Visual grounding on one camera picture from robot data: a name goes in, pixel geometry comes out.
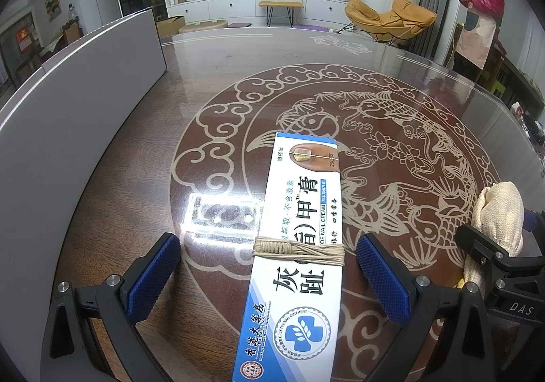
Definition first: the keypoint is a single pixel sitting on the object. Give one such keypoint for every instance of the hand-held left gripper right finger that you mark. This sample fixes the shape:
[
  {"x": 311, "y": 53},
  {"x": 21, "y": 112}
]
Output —
[{"x": 385, "y": 279}]

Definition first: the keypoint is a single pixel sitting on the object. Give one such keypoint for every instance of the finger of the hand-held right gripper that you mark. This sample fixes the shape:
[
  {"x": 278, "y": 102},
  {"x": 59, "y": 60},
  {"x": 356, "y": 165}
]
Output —
[
  {"x": 481, "y": 248},
  {"x": 531, "y": 222}
]

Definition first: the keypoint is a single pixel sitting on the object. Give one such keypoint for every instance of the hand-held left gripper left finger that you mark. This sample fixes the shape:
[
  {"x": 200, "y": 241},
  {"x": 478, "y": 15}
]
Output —
[{"x": 155, "y": 275}]

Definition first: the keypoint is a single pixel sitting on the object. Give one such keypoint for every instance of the beige knitted cloth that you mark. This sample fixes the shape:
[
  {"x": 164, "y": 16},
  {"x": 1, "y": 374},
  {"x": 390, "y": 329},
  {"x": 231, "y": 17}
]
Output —
[{"x": 500, "y": 211}]

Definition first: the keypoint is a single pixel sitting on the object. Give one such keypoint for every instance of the blue and white ointment box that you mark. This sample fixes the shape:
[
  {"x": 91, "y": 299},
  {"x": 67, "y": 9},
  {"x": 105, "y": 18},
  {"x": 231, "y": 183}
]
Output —
[{"x": 298, "y": 314}]

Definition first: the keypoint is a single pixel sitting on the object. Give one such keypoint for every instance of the wooden chair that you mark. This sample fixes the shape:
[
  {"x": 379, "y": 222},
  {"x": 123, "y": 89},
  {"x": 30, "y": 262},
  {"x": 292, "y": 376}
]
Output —
[{"x": 511, "y": 79}]

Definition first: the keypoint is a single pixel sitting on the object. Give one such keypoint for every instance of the grey partition board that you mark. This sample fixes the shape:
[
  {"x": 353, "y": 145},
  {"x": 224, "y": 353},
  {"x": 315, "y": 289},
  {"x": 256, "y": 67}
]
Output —
[{"x": 64, "y": 130}]

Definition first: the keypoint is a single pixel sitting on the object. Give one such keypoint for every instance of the yellow lounge chair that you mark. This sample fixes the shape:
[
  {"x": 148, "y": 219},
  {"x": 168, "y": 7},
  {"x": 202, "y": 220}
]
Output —
[{"x": 396, "y": 18}]

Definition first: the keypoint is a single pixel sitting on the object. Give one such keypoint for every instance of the cardboard box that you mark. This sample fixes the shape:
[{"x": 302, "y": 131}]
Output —
[{"x": 170, "y": 26}]

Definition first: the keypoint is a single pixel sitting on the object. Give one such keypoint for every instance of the beige round ottoman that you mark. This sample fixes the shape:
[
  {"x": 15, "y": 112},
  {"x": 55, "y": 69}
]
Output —
[{"x": 203, "y": 26}]

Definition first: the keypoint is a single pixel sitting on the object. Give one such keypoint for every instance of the red door decoration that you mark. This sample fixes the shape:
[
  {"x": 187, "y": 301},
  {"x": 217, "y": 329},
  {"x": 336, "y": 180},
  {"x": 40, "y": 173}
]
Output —
[{"x": 24, "y": 39}]

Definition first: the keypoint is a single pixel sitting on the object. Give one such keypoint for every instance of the white television cabinet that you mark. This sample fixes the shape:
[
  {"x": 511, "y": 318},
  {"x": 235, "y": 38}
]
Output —
[{"x": 234, "y": 9}]

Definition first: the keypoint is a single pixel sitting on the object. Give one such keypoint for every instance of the wooden bench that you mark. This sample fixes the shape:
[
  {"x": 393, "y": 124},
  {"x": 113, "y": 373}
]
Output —
[{"x": 281, "y": 4}]

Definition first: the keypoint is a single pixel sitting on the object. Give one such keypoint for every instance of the framed wall painting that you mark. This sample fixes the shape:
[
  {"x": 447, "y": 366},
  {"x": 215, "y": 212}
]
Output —
[{"x": 52, "y": 3}]

